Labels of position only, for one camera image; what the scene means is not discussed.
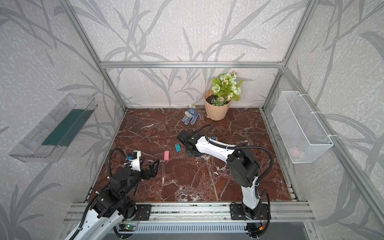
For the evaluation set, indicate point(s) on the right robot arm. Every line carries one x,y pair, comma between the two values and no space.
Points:
244,166

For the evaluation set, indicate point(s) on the small brown rake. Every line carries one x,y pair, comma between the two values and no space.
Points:
201,110

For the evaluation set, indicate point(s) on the aluminium front rail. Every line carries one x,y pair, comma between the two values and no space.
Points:
219,212

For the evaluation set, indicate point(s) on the green mat in tray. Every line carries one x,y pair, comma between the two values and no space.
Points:
68,128

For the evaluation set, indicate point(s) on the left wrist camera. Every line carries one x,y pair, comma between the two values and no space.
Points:
133,161

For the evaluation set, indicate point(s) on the pink block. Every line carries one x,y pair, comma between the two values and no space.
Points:
166,155

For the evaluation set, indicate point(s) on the aluminium frame crossbar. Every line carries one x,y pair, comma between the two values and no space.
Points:
251,65

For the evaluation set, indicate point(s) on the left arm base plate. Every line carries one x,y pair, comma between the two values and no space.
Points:
143,212

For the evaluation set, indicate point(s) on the blue white garden glove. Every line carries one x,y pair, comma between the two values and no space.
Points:
191,116

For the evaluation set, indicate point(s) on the left controller board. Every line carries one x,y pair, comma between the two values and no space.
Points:
128,227

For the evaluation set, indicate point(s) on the clear plastic wall tray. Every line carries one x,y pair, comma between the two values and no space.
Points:
31,150

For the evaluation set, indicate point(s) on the white wire mesh basket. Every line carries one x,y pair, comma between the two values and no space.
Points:
300,127

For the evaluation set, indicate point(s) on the beige flower pot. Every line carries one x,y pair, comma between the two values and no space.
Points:
213,112

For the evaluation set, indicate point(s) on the teal block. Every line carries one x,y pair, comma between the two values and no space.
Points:
178,147

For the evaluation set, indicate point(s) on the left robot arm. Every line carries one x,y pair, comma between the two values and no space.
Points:
113,204

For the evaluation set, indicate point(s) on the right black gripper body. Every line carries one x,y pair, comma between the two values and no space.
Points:
184,137

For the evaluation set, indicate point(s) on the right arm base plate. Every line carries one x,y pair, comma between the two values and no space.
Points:
241,212

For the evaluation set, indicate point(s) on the green white artificial flowers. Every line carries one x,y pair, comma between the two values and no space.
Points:
226,87

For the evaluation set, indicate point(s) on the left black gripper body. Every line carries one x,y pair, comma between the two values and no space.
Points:
147,171

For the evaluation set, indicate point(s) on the pink item in basket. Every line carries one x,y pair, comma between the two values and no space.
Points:
295,153

